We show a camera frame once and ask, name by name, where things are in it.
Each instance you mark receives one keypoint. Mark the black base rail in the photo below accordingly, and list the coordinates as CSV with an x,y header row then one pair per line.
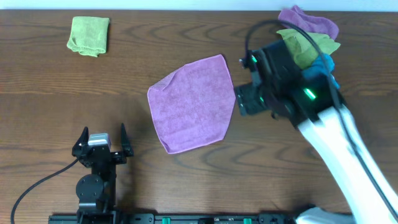
x,y
148,218

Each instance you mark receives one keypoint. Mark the crumpled olive green cloth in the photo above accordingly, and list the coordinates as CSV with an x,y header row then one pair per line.
x,y
302,50

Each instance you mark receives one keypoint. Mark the crumpled blue cloth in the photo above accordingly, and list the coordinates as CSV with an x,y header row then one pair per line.
x,y
321,67

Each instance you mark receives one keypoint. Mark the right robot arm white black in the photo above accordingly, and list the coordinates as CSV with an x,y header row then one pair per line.
x,y
314,106

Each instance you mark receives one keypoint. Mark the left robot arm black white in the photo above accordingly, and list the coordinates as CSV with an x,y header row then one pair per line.
x,y
97,190

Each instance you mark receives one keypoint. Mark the purple cloth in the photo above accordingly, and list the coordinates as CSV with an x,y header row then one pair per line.
x,y
192,106
308,23

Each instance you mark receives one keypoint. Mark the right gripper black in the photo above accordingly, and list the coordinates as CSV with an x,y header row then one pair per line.
x,y
245,96

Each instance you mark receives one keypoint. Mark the folded green cloth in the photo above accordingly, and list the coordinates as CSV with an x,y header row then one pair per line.
x,y
89,35

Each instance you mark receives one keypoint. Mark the crumpled purple cloth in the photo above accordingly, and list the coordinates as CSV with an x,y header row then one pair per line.
x,y
308,23

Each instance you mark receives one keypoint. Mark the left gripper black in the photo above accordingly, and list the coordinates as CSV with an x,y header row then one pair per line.
x,y
121,158

